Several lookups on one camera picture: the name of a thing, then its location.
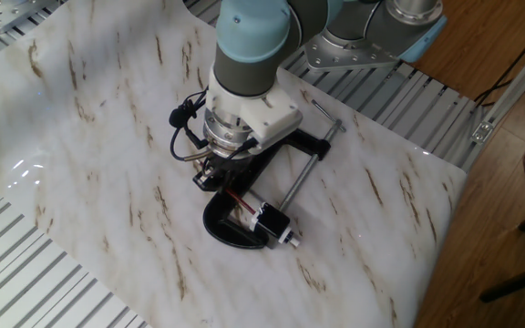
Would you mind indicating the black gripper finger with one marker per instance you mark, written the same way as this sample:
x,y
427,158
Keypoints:
x,y
226,181
204,181

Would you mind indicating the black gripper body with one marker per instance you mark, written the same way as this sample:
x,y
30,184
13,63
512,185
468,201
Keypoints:
x,y
230,166

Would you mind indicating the red pencil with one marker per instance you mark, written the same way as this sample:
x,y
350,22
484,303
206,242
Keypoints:
x,y
242,202

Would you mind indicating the grey robot arm, blue caps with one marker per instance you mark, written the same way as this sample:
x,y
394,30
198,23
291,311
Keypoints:
x,y
253,54

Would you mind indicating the silver force torque sensor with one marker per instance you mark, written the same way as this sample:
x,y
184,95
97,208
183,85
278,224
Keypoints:
x,y
226,134

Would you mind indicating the black C-clamp with steel screw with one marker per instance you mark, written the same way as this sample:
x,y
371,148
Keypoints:
x,y
226,228

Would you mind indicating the black foam microphone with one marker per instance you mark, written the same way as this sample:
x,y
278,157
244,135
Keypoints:
x,y
181,116

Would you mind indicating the white marble pattern board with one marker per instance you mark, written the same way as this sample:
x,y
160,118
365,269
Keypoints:
x,y
85,182

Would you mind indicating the aluminium plate with holes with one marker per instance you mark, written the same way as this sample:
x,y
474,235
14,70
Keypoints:
x,y
7,13

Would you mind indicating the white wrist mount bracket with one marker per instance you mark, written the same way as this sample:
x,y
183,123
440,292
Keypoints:
x,y
271,120

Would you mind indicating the aluminium extrusion rail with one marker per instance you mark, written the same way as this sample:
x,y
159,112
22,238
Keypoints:
x,y
508,86

